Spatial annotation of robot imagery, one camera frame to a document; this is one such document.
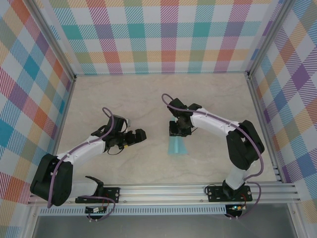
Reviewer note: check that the light blue cloth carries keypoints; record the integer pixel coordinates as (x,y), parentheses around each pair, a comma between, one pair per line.
(178,147)

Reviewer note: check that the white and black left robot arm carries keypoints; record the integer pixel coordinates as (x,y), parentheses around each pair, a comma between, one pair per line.
(81,184)

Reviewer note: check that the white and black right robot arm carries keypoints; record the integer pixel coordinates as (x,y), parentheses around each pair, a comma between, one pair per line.
(215,121)

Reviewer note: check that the small black circuit board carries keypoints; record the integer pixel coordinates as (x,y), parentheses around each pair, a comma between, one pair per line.
(95,210)

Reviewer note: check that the small circuit board with LED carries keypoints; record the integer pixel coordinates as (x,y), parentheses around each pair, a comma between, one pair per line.
(236,207)

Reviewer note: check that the grey metal panel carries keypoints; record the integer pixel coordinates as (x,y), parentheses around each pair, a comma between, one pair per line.
(161,226)

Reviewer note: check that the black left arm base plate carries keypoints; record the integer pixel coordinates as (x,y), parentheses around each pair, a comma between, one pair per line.
(111,193)

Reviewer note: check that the aluminium mounting rail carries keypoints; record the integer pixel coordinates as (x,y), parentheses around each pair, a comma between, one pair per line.
(163,193)

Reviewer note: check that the aluminium side rail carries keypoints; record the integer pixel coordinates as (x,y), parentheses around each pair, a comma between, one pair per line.
(277,171)
(65,116)

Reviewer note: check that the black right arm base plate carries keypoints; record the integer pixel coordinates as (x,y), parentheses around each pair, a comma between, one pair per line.
(215,193)

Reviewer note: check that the aluminium frame post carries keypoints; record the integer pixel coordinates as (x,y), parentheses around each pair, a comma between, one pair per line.
(55,42)
(268,37)

